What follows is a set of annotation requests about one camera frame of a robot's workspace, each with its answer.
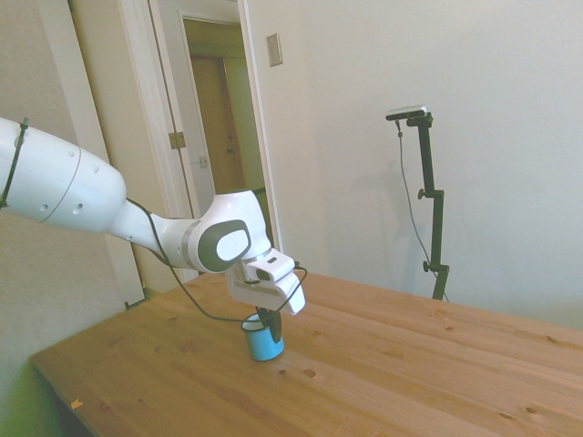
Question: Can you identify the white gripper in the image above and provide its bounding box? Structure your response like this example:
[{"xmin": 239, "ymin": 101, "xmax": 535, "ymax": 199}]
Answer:
[{"xmin": 225, "ymin": 267, "xmax": 308, "ymax": 344}]

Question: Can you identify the blue enamel mug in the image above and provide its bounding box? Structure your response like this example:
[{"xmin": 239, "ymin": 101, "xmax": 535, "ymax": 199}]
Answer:
[{"xmin": 240, "ymin": 312, "xmax": 286, "ymax": 362}]

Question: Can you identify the brown wooden interior door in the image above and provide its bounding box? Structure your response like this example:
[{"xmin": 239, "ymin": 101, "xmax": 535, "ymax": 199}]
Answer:
[{"xmin": 189, "ymin": 53, "xmax": 244, "ymax": 194}]

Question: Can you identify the white open door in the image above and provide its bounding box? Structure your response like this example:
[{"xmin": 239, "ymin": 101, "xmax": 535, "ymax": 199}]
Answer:
[{"xmin": 66, "ymin": 0, "xmax": 202, "ymax": 302}]

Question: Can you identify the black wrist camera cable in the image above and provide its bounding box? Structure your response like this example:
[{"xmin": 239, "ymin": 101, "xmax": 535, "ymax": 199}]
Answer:
[{"xmin": 126, "ymin": 197, "xmax": 308, "ymax": 327}]

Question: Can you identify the black camera stand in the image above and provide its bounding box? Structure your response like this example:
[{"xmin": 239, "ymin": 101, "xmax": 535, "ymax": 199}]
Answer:
[{"xmin": 394, "ymin": 118, "xmax": 451, "ymax": 303}]

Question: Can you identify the white door frame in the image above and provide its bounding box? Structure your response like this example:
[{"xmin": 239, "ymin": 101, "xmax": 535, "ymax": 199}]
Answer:
[{"xmin": 146, "ymin": 0, "xmax": 285, "ymax": 256}]

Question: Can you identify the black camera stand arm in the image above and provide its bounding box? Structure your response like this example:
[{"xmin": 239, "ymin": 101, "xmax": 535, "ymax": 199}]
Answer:
[{"xmin": 404, "ymin": 113, "xmax": 453, "ymax": 302}]

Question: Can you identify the grey stereo camera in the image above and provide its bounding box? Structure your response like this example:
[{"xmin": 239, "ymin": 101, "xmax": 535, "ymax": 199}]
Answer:
[{"xmin": 384, "ymin": 104, "xmax": 431, "ymax": 123}]

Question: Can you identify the beige wall switch plate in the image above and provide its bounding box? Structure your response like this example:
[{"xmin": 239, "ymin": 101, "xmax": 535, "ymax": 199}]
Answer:
[{"xmin": 265, "ymin": 32, "xmax": 284, "ymax": 68}]

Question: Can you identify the black zip tie strap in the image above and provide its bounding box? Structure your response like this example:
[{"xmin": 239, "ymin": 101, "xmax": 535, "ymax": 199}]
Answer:
[{"xmin": 0, "ymin": 117, "xmax": 31, "ymax": 209}]

